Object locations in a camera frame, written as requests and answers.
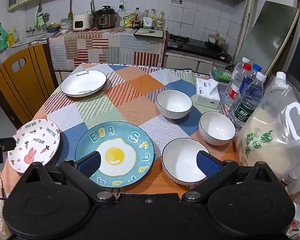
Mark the yellow green packet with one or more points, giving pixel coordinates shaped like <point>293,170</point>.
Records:
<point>128,20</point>

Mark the striped counter cloth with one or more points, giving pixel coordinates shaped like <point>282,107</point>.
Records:
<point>107,48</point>

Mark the white plate with black rim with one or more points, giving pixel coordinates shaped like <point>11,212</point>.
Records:
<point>83,83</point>

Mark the blue fried egg plate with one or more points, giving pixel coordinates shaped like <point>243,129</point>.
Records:
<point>130,135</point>

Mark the grey metal sheet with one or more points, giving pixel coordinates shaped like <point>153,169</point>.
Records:
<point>267,37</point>

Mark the blue basin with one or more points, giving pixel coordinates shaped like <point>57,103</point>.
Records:
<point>52,28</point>

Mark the wooden spatula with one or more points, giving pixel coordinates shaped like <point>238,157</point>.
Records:
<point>70,12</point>

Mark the white rice cooker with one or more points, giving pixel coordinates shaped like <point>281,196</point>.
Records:
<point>81,23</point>

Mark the white ribbed bowl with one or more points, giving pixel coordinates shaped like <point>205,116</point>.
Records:
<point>174,103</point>
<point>217,127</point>
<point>182,157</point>

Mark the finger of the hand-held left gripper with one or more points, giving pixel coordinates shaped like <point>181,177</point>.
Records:
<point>3,145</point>

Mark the black pressure cooker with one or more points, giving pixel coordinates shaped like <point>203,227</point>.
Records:
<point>105,18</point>

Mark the black gas stove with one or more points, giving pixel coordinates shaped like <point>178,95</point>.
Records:
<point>197,47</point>

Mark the yellow wooden chair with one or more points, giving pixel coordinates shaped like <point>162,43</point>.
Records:
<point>17,85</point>

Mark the patchwork tablecloth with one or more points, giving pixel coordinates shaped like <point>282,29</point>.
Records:
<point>130,105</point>

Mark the white cooking pot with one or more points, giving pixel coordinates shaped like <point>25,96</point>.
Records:
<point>216,39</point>

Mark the stacked metal bowls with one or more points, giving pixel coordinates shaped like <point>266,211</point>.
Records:
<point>66,23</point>

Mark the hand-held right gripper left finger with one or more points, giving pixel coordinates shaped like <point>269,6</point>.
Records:
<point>90,164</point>

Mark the white tissue pack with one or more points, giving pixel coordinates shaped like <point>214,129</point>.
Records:
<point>207,93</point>

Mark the green plastic bag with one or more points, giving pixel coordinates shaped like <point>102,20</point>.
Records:
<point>2,38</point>

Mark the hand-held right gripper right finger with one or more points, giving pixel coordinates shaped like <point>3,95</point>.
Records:
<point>208,165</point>

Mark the red label water bottle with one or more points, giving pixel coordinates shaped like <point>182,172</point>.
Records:
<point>233,93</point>

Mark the green cloth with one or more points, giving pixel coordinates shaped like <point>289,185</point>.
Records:
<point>40,20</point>

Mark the pink bunny print plate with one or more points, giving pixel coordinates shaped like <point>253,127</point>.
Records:
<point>33,145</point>

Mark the white cutting board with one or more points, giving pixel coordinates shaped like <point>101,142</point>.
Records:
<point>155,35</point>

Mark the kitchen knife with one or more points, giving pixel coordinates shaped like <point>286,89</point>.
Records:
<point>147,32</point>

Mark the blue label water bottle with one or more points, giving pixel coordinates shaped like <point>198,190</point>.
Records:
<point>247,81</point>

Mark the green label water bottle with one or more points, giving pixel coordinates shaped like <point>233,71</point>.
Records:
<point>245,110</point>

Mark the cooking oil bottle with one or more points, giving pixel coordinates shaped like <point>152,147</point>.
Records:
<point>153,18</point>
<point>160,20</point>
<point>136,18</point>
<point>146,19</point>

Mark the blue wall label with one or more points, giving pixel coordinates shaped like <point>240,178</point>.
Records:
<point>177,1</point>

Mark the white wall socket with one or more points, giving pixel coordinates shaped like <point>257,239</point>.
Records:
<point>121,7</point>

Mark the clear white-cap water bottle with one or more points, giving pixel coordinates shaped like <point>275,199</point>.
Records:
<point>240,68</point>

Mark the clear bag of rice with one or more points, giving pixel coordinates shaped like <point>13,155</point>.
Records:
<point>262,140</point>

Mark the cream lower cabinet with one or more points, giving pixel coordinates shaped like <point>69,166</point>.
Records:
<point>185,63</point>

